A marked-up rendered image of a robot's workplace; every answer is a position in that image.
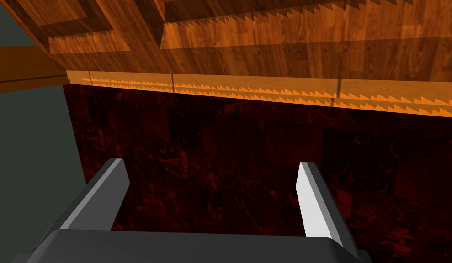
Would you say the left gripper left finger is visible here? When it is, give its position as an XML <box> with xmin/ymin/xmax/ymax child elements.
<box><xmin>59</xmin><ymin>158</ymin><xmax>130</xmax><ymax>231</ymax></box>

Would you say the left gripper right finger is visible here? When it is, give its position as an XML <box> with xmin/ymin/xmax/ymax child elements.
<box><xmin>295</xmin><ymin>161</ymin><xmax>360</xmax><ymax>253</ymax></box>

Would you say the brown wooden panelled cupboard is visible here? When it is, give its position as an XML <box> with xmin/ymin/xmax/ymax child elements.
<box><xmin>0</xmin><ymin>0</ymin><xmax>452</xmax><ymax>119</ymax></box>

